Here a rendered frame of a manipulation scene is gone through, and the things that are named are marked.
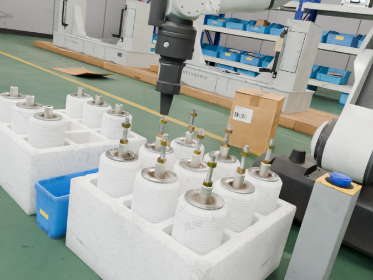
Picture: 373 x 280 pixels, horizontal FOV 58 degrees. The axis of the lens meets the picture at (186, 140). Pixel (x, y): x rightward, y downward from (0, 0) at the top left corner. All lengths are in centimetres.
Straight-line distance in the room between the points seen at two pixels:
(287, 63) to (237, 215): 224
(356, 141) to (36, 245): 81
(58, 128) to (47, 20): 656
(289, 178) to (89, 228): 62
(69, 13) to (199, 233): 471
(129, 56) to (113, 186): 330
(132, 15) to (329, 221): 356
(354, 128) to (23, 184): 87
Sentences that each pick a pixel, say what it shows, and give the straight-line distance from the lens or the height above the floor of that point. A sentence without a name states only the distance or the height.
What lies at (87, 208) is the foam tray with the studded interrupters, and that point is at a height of 14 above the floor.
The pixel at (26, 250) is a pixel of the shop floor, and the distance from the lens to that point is 89.
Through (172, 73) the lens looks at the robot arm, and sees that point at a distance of 77.
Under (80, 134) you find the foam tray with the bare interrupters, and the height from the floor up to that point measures 17.
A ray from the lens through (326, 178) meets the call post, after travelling 72.
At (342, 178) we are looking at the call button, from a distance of 70.
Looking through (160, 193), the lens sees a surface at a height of 23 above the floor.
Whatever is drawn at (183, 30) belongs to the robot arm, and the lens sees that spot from 76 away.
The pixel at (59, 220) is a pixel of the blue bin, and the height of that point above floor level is 5.
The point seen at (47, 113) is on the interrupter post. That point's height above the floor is 26.
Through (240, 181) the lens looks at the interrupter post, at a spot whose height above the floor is 27.
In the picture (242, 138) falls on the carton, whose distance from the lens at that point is 187.
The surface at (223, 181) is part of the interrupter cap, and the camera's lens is 72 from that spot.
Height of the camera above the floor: 53
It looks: 17 degrees down
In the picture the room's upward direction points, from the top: 11 degrees clockwise
